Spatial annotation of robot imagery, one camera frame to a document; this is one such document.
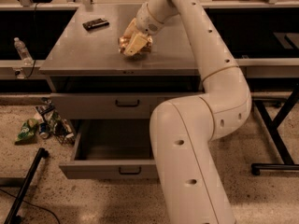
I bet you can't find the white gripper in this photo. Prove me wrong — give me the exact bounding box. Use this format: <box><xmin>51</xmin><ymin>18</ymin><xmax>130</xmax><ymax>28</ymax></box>
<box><xmin>123</xmin><ymin>3</ymin><xmax>164</xmax><ymax>56</ymax></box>

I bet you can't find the orange soda can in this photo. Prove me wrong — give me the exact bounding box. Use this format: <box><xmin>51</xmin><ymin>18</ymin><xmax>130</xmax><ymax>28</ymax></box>
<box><xmin>118</xmin><ymin>35</ymin><xmax>152</xmax><ymax>56</ymax></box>

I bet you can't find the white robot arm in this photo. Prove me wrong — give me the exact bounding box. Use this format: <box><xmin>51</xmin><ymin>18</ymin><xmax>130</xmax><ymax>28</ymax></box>
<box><xmin>120</xmin><ymin>0</ymin><xmax>251</xmax><ymax>224</ymax></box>

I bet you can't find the grey metal drawer cabinet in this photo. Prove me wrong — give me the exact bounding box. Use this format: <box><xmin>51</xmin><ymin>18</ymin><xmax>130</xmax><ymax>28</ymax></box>
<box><xmin>39</xmin><ymin>3</ymin><xmax>206</xmax><ymax>181</ymax></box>

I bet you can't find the grey upper closed drawer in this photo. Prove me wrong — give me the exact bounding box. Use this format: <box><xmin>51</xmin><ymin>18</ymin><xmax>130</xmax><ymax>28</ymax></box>
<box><xmin>50</xmin><ymin>92</ymin><xmax>188</xmax><ymax>120</ymax></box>

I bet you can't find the grey open lower drawer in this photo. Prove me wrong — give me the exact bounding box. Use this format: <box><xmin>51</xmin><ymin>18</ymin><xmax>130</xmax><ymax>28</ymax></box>
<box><xmin>59</xmin><ymin>119</ymin><xmax>158</xmax><ymax>179</ymax></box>

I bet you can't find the blue soda can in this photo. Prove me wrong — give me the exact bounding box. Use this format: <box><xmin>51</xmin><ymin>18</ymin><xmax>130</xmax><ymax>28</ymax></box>
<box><xmin>39</xmin><ymin>122</ymin><xmax>50</xmax><ymax>139</ymax></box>

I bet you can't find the black snack bar packet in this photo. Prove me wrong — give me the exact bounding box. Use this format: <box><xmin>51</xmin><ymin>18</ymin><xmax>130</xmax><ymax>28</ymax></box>
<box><xmin>82</xmin><ymin>19</ymin><xmax>109</xmax><ymax>31</ymax></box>

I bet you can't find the clear plastic water bottle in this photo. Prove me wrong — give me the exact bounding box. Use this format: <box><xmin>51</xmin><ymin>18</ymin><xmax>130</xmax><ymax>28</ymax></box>
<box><xmin>14</xmin><ymin>37</ymin><xmax>34</xmax><ymax>66</ymax></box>

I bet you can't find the green chip bag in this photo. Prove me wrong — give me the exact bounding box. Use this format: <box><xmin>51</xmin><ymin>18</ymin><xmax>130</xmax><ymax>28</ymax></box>
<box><xmin>15</xmin><ymin>119</ymin><xmax>38</xmax><ymax>145</ymax></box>

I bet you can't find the black stand base right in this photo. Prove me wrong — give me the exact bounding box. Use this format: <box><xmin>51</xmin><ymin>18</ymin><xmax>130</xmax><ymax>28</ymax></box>
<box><xmin>251</xmin><ymin>84</ymin><xmax>299</xmax><ymax>175</ymax></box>

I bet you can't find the black stand leg left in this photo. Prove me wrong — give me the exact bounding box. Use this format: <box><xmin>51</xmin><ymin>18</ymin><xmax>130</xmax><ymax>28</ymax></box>
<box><xmin>0</xmin><ymin>147</ymin><xmax>49</xmax><ymax>224</ymax></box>

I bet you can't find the black floor cable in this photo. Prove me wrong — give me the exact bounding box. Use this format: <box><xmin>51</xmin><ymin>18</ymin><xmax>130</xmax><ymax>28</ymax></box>
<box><xmin>0</xmin><ymin>188</ymin><xmax>62</xmax><ymax>224</ymax></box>

